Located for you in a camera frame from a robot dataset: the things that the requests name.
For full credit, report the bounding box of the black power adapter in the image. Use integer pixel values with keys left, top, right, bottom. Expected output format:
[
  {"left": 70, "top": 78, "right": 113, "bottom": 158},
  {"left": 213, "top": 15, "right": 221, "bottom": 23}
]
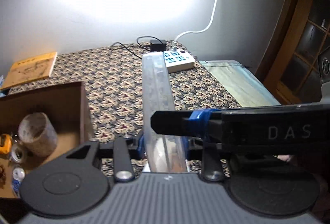
[{"left": 150, "top": 39, "right": 167, "bottom": 52}]

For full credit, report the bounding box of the yellow book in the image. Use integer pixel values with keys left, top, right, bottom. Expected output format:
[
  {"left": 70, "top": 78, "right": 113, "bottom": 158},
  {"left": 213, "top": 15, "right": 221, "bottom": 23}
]
[{"left": 1, "top": 52, "right": 58, "bottom": 90}]

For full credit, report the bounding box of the patterned tape roll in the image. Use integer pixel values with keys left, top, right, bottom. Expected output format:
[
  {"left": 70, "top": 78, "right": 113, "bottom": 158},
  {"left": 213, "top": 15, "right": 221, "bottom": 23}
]
[{"left": 18, "top": 112, "right": 58, "bottom": 158}]

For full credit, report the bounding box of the blue white small roll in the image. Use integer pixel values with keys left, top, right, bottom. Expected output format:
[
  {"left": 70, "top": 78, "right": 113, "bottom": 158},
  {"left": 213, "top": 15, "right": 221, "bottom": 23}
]
[{"left": 11, "top": 167, "right": 25, "bottom": 192}]

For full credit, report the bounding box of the brown cardboard box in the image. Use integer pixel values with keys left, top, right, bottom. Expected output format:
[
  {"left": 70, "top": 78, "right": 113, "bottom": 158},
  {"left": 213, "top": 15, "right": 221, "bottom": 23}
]
[{"left": 0, "top": 81, "right": 94, "bottom": 198}]

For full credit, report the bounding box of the white power strip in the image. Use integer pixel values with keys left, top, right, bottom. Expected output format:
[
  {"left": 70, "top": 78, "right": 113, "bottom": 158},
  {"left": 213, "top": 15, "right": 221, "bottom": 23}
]
[{"left": 163, "top": 49, "right": 195, "bottom": 73}]

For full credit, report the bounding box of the floral patterned tablecloth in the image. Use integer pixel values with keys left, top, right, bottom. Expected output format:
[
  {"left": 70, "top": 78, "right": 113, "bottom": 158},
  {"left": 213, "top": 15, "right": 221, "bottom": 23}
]
[{"left": 7, "top": 39, "right": 243, "bottom": 178}]

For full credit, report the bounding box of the light green mat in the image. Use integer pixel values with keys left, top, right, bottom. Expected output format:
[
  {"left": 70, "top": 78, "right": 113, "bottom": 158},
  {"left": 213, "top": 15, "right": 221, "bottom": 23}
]
[{"left": 200, "top": 60, "right": 280, "bottom": 107}]

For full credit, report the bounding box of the yellow tape measure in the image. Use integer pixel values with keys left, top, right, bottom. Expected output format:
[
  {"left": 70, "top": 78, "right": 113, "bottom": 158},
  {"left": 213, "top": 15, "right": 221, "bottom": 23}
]
[{"left": 0, "top": 134, "right": 12, "bottom": 155}]

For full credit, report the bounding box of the wooden glass cabinet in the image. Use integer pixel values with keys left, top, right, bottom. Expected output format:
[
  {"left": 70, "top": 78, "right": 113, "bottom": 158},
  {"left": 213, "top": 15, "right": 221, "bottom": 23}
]
[{"left": 256, "top": 0, "right": 329, "bottom": 104}]

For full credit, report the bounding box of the small silver tape roll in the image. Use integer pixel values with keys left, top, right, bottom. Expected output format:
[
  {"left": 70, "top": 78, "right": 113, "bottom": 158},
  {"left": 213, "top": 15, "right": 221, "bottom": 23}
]
[{"left": 11, "top": 143, "right": 27, "bottom": 164}]

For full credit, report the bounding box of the black thin cable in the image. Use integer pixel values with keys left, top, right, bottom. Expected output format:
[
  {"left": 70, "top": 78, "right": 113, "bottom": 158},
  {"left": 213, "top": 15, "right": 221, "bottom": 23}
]
[{"left": 109, "top": 35, "right": 161, "bottom": 58}]

